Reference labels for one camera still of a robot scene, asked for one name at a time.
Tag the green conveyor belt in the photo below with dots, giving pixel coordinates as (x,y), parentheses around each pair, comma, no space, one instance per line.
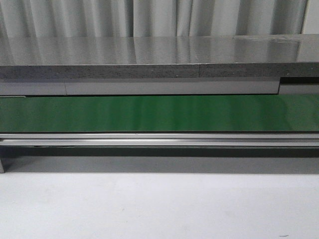
(160,113)

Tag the grey stone countertop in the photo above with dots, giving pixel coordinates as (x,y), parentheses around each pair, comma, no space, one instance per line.
(198,65)

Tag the white pleated curtain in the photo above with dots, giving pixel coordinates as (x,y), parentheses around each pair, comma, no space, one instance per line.
(138,18)

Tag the aluminium conveyor frame rail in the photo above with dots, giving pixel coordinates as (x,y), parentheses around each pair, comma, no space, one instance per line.
(214,153)

